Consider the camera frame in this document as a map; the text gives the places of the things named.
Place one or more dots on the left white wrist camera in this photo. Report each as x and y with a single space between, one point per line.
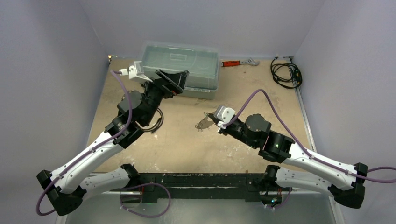
135 72

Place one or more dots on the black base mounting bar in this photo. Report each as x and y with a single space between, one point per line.
250 187

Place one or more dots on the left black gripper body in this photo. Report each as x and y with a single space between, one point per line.
155 92

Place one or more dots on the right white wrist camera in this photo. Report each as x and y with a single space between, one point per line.
224 115

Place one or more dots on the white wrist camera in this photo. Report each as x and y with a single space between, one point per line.
224 115
135 72

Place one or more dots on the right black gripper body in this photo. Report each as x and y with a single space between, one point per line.
222 130

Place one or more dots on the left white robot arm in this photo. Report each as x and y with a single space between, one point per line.
138 112

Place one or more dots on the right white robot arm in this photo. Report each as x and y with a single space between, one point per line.
294 166

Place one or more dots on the grey plastic toolbox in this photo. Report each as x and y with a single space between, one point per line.
202 63

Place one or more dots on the orange handled adjustable wrench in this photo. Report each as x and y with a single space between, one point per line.
249 61

